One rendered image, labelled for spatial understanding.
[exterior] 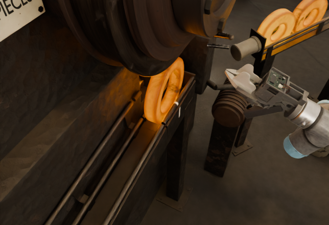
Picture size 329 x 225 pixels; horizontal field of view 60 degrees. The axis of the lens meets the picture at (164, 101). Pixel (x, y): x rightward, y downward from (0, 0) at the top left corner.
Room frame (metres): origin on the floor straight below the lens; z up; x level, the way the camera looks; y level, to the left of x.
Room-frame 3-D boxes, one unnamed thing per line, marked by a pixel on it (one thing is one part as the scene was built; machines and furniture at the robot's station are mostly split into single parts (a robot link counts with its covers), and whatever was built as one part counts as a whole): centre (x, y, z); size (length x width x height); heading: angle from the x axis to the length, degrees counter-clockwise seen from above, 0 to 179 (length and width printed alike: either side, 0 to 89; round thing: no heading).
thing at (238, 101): (0.76, -0.28, 0.27); 0.22 x 0.13 x 0.53; 153
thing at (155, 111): (0.53, 0.00, 0.75); 0.18 x 0.03 x 0.18; 155
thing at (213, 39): (0.74, -0.10, 0.68); 0.11 x 0.08 x 0.24; 63
